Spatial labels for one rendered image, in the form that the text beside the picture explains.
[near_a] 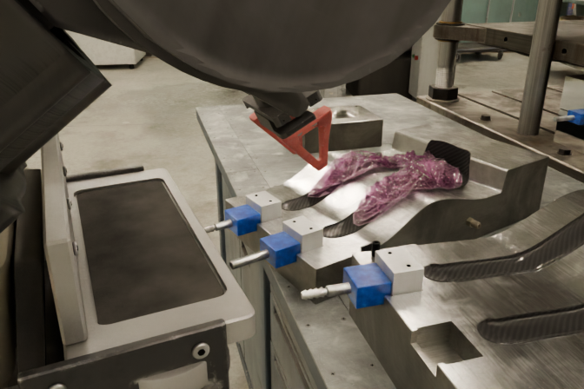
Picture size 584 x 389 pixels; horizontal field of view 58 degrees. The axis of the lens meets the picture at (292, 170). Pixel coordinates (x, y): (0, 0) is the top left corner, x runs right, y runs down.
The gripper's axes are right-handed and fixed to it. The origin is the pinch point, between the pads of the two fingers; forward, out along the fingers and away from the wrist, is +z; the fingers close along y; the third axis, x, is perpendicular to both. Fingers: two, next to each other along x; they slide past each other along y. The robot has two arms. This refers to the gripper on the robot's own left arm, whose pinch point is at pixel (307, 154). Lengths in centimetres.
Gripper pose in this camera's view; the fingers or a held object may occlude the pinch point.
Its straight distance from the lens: 67.3
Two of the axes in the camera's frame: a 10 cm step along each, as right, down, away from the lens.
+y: -4.3, -3.3, 8.4
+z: 4.0, 7.7, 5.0
